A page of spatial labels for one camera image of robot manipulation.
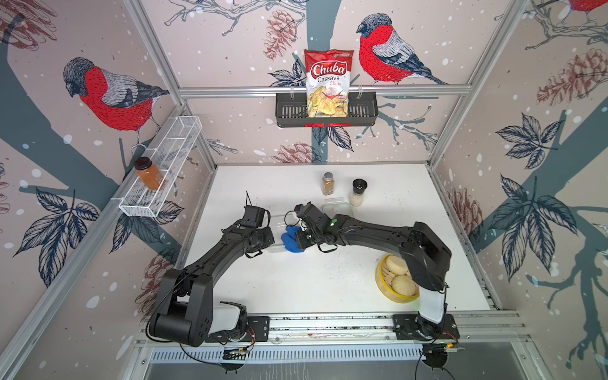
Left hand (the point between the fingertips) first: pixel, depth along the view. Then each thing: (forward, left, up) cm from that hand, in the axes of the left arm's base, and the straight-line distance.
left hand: (273, 234), depth 89 cm
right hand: (-4, -9, +2) cm, 10 cm away
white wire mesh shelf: (+26, +37, +25) cm, 51 cm away
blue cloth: (-4, -7, +4) cm, 9 cm away
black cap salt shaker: (+19, -35, +5) cm, 40 cm away
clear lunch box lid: (+17, -25, -6) cm, 31 cm away
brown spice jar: (+24, -22, +1) cm, 33 cm away
